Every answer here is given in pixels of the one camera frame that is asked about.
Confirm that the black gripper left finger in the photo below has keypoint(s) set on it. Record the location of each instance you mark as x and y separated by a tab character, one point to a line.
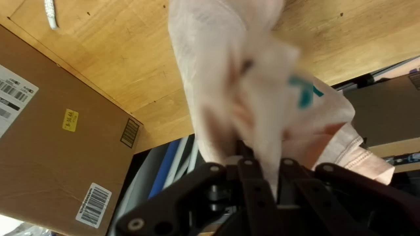
203	197

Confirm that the cardboard box on table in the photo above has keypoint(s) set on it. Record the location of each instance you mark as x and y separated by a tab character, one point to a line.
65	150

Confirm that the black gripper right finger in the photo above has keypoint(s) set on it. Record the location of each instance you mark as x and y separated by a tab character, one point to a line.
339	202

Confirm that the light peach shirt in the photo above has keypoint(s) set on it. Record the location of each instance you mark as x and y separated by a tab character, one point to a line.
243	88

